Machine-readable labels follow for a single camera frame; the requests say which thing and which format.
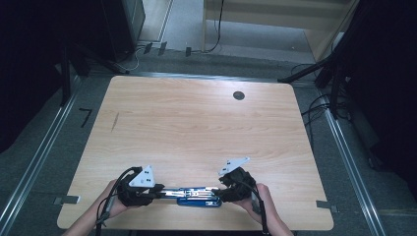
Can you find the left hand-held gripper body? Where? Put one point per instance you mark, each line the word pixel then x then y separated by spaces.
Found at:
pixel 137 187

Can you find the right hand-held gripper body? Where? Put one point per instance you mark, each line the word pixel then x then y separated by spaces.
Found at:
pixel 237 183

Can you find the blue and silver stapler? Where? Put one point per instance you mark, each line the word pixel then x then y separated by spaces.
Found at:
pixel 193 196

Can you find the person's left hand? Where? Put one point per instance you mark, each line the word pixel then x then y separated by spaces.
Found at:
pixel 113 203

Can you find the person's right hand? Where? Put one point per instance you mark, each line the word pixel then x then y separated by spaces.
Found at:
pixel 262 203

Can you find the grey tape strip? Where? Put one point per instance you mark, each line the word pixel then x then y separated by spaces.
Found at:
pixel 67 200
pixel 326 206

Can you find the dark round table grommet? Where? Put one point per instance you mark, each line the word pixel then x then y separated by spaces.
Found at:
pixel 239 95

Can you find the black metal stand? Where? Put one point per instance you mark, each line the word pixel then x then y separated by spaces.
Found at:
pixel 331 65
pixel 65 75

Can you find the black cabinet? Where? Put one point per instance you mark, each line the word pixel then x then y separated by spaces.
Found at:
pixel 126 26

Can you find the beige wooden furniture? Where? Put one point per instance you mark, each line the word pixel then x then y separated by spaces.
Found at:
pixel 262 19

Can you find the metal floor rail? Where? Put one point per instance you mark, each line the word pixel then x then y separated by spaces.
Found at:
pixel 350 167
pixel 39 154

